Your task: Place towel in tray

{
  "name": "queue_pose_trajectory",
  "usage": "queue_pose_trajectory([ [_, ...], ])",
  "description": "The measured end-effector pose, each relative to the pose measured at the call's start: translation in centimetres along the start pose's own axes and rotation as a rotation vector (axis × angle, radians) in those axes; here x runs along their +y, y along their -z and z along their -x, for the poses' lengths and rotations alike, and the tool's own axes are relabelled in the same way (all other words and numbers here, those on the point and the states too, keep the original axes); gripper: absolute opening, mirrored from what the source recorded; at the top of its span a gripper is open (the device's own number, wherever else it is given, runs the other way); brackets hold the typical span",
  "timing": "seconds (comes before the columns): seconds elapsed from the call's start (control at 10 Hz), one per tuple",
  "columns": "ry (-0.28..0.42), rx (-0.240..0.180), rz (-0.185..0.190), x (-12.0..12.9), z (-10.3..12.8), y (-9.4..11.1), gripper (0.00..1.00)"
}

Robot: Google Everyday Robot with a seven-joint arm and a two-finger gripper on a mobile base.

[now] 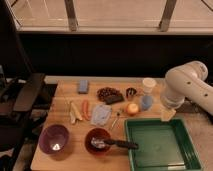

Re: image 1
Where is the light blue towel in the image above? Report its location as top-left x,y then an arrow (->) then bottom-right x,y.
90,104 -> 112,126

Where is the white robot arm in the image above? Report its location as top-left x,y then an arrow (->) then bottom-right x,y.
160,61 -> 213,121

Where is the green plastic tray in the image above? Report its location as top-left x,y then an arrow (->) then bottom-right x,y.
124,119 -> 203,171

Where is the blue plastic cup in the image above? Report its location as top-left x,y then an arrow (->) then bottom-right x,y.
141,95 -> 153,111

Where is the red yellow apple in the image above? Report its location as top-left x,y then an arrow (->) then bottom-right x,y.
125,103 -> 139,116

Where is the white paper cup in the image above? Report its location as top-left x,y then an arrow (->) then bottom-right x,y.
142,78 -> 156,94

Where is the small dark metal cup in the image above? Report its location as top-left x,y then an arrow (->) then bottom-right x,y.
126,87 -> 137,99

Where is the dark chocolate bar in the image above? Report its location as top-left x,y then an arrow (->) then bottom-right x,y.
105,95 -> 124,105

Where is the bunch of dark grapes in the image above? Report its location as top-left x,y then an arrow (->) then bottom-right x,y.
97,87 -> 120,101

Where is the red bowl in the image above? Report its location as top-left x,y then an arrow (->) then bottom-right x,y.
84,128 -> 110,155

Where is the orange carrot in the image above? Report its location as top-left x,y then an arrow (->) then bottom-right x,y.
82,100 -> 90,121

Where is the blue sponge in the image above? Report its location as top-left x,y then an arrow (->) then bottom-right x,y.
78,80 -> 89,94

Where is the banana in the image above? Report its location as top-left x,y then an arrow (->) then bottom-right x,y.
69,101 -> 83,124

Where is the purple bowl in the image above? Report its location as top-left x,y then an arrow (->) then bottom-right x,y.
38,124 -> 69,154

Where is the black office chair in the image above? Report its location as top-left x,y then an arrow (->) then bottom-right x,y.
0,0 -> 58,171

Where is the black handled spoon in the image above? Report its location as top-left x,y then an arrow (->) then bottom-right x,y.
91,138 -> 139,149

